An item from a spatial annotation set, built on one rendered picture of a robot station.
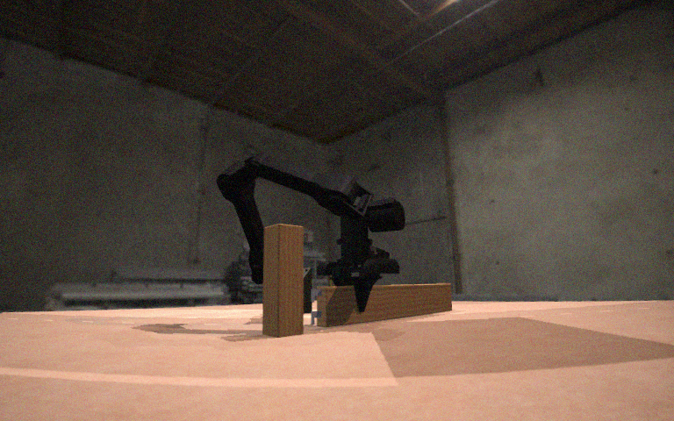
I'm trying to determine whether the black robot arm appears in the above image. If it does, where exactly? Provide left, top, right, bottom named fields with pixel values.
left=217, top=152, right=405, bottom=284

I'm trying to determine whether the brown wooden post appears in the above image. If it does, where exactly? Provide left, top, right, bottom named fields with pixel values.
left=262, top=224, right=304, bottom=338

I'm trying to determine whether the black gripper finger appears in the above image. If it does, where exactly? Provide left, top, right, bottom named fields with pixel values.
left=352, top=276, right=382, bottom=312
left=329, top=277, right=354, bottom=286

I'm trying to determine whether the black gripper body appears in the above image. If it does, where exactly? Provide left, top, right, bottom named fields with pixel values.
left=317, top=232, right=399, bottom=277

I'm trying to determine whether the brown wooden board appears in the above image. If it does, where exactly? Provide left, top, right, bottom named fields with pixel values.
left=311, top=283, right=452, bottom=327

